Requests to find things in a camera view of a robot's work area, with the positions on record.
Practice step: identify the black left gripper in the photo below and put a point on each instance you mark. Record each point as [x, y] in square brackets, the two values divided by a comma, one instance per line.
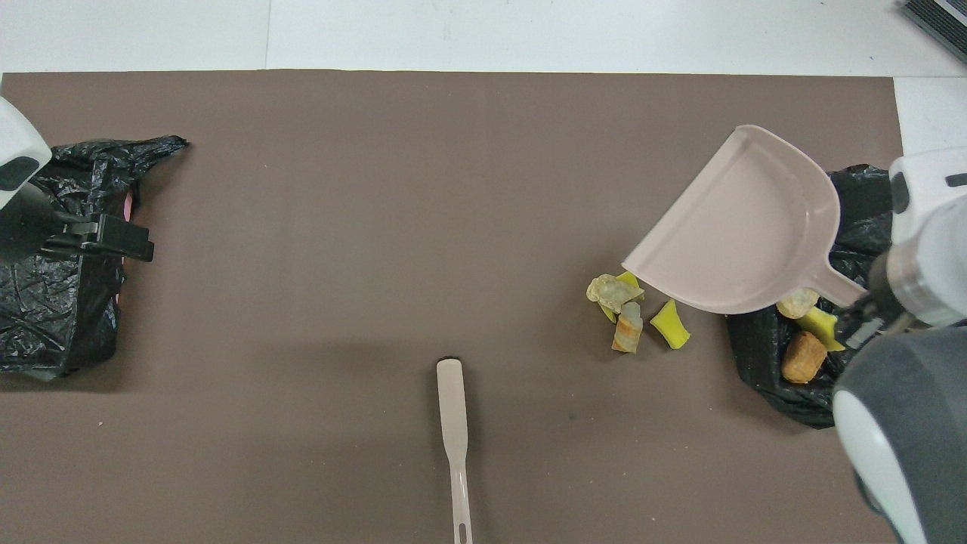
[30, 230]

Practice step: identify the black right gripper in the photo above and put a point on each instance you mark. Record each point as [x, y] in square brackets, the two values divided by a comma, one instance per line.
[885, 291]

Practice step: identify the pale round bread chunk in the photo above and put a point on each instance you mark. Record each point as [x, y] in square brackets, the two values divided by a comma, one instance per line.
[797, 304]

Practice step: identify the large yellow sponge piece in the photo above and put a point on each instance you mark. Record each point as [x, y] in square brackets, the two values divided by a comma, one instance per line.
[822, 325]

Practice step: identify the beige plastic dustpan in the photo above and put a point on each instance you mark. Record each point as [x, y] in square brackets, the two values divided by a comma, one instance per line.
[740, 227]

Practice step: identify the beige hand brush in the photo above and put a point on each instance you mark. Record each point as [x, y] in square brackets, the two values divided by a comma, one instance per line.
[452, 400]

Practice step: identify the dark grey ribbed box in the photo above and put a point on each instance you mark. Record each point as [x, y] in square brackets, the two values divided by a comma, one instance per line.
[940, 19]

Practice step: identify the striped bread roll piece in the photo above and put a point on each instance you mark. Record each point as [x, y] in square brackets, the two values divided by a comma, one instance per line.
[627, 332]

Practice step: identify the brown table mat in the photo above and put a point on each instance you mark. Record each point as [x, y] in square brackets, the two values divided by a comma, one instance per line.
[378, 227]

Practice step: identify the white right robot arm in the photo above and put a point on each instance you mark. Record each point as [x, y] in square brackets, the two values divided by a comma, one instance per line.
[922, 249]

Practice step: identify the black plastic trash bag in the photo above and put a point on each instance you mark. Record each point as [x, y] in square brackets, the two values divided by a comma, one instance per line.
[75, 325]
[763, 378]

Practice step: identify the brown fried croquette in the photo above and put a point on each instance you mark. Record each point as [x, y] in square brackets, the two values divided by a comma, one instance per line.
[802, 358]

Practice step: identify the small yellow sponge wedge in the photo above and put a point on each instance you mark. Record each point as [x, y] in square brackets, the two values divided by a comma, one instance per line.
[670, 326]

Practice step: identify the pink plastic bin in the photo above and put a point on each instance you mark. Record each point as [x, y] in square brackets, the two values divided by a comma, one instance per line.
[128, 205]

